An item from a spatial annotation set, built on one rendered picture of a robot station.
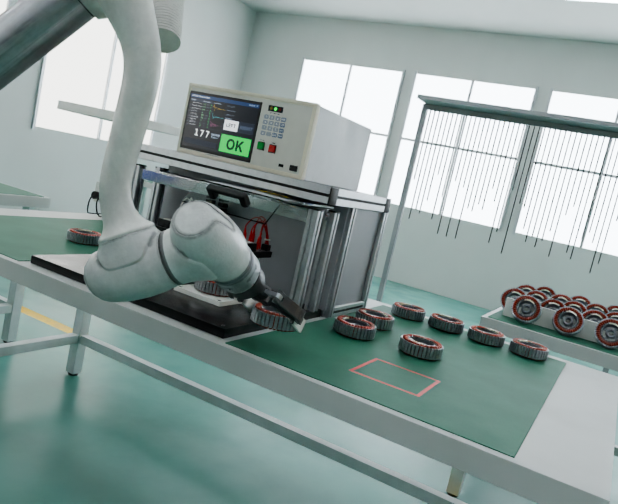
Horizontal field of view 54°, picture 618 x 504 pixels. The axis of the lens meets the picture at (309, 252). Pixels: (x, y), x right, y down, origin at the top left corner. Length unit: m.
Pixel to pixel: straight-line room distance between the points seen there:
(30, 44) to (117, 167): 0.32
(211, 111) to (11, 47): 0.69
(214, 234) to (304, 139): 0.70
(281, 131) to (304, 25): 7.62
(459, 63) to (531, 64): 0.87
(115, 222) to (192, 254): 0.16
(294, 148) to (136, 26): 0.70
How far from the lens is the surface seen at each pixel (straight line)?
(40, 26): 1.30
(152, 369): 2.71
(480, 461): 1.13
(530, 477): 1.12
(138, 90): 1.09
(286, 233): 1.80
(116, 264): 1.09
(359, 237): 1.84
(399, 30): 8.65
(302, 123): 1.66
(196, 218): 1.01
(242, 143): 1.75
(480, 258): 7.88
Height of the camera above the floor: 1.13
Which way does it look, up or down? 7 degrees down
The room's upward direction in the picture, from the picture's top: 13 degrees clockwise
